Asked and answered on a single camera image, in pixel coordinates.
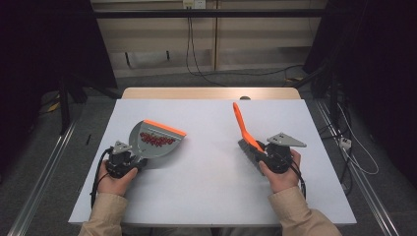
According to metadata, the orange brush with grey bristles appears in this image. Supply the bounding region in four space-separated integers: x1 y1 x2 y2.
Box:
232 101 268 177

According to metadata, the black horizontal metal bar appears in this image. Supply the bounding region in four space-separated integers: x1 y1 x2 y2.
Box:
92 9 327 19

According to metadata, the hand-held gripper black cable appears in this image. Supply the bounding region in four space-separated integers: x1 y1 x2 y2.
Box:
89 147 114 209
289 162 308 201

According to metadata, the white wall socket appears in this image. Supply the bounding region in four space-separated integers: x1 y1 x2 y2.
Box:
182 0 208 10

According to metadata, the black curtain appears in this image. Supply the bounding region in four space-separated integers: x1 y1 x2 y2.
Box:
302 0 417 190
0 0 118 173

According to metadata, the grey dustpan with orange edge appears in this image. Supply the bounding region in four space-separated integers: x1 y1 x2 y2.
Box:
128 118 188 165

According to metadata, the right hand-held gripper black cable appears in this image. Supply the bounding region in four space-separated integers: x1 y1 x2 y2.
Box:
289 162 308 201

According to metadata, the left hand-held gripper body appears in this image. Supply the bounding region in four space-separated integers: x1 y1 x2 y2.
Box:
104 140 143 180

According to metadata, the yellowish vertical strip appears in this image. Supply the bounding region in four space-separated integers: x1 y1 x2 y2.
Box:
212 0 220 72

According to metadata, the white cable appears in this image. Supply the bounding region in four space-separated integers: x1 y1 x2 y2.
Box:
336 102 381 176

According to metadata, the person's left hand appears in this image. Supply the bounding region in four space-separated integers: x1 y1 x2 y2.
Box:
96 160 139 198

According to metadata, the black metal stand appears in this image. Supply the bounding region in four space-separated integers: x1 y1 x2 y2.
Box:
57 72 89 136

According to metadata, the person's right hand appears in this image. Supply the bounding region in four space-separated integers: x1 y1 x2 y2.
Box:
258 148 302 195

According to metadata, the black hanging cable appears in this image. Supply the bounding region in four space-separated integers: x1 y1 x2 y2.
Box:
185 8 228 89
189 17 305 78

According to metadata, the scatter of red beans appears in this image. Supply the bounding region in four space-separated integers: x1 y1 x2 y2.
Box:
139 131 177 148

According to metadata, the aluminium floor rail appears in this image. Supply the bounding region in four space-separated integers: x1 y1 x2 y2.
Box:
7 120 79 236
315 98 400 236

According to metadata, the left hand-held gripper black cable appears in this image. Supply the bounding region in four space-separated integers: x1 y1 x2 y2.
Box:
89 147 114 209

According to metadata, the black floor cable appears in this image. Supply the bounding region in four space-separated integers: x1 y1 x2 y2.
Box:
319 121 354 197

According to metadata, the yellow floor tape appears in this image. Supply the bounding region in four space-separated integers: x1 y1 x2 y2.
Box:
46 93 62 113

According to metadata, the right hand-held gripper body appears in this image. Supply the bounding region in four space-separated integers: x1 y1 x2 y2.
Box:
258 132 308 175

